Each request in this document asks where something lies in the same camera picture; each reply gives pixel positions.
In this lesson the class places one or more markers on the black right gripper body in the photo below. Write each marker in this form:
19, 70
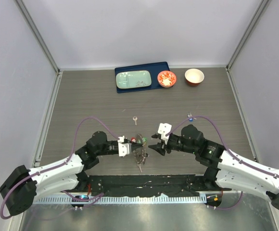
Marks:
171, 144

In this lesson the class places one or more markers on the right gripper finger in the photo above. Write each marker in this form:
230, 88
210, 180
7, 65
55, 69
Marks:
155, 136
158, 148

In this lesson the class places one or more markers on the metal key organizer with rings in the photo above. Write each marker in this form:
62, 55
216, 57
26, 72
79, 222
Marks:
140, 155

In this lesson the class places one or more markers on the silver key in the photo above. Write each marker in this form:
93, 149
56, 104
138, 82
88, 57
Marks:
135, 120

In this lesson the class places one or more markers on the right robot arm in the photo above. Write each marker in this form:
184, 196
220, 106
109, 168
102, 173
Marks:
225, 168

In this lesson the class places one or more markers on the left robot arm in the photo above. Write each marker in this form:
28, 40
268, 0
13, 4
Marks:
24, 185

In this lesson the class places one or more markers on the key with blue tag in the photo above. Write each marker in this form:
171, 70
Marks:
189, 115

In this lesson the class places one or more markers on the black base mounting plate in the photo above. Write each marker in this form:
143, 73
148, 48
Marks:
148, 185

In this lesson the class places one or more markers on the orange patterned small bowl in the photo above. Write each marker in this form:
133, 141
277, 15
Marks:
166, 79

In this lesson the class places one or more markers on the light green rectangular plate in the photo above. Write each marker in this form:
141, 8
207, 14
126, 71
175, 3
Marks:
133, 79

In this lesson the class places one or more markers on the dark blue tray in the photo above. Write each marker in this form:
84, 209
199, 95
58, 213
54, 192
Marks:
153, 68

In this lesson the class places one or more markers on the red cup white inside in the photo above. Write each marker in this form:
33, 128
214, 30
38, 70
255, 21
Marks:
194, 77

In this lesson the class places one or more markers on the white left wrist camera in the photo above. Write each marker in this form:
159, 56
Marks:
124, 146

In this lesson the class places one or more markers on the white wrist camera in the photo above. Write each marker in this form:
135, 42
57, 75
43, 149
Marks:
124, 146
163, 130

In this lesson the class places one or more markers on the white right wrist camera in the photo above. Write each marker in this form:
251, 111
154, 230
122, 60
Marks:
163, 130

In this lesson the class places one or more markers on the white slotted cable duct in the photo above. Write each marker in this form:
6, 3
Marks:
61, 199

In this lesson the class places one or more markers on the left aluminium frame post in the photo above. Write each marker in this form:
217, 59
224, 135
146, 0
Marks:
36, 33

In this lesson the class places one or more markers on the aluminium frame post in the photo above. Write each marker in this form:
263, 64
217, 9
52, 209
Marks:
36, 33
263, 5

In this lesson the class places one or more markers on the right aluminium frame post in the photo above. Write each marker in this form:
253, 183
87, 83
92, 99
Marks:
263, 5

